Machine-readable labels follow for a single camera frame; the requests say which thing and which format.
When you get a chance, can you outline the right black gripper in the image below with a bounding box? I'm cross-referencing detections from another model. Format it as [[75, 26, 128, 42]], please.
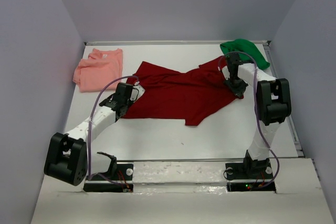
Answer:
[[225, 76, 249, 98]]

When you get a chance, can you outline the green t shirt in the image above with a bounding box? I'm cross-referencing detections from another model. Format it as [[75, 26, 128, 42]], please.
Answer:
[[220, 39, 270, 70]]

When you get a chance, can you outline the red t shirt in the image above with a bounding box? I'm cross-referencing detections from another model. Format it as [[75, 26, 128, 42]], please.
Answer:
[[124, 58, 236, 126]]

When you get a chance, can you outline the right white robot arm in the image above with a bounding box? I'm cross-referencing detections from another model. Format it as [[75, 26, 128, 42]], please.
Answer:
[[218, 51, 291, 181]]

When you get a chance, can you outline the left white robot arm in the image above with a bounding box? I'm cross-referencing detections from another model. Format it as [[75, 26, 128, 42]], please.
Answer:
[[44, 82, 145, 186]]

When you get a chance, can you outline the pink folded t shirt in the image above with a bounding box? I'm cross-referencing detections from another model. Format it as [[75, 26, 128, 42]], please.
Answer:
[[73, 48, 123, 93]]

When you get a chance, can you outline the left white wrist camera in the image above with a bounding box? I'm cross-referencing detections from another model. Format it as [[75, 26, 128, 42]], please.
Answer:
[[130, 81, 145, 102]]

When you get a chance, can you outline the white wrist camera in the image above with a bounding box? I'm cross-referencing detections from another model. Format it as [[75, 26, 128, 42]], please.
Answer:
[[220, 66, 230, 80], [130, 81, 145, 102]]

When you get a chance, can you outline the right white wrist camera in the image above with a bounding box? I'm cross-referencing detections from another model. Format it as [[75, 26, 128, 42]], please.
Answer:
[[220, 66, 230, 80]]

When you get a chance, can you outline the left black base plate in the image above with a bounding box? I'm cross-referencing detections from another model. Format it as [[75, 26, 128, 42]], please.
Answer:
[[83, 163, 134, 193]]

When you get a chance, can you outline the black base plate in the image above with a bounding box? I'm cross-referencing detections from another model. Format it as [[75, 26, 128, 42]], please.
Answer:
[[223, 161, 276, 193], [83, 163, 134, 193]]

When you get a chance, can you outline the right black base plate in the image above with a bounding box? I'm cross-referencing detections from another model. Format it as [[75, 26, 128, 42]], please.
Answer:
[[223, 161, 276, 193]]

